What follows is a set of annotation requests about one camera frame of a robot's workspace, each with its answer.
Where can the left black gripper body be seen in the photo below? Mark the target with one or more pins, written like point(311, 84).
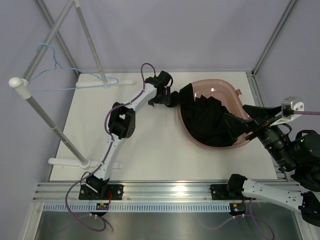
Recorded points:
point(163, 98)

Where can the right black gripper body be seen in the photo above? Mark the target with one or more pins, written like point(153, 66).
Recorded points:
point(263, 122)

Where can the black shirt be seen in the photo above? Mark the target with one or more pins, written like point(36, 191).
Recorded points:
point(203, 117)

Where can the light blue wire hanger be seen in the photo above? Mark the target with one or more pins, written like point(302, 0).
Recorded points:
point(59, 78)

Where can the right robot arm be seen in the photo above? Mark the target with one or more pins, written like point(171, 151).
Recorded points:
point(302, 156)

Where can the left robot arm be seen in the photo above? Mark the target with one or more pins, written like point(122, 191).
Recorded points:
point(120, 124)

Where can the pink plastic basin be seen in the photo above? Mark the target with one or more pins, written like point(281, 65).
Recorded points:
point(222, 91)

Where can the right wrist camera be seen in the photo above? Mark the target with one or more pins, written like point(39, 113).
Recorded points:
point(290, 110)

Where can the aluminium mounting rail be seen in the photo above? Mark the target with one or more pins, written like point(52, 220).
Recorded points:
point(135, 191)

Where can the white slotted cable duct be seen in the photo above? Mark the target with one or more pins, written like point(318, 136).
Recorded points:
point(139, 207)

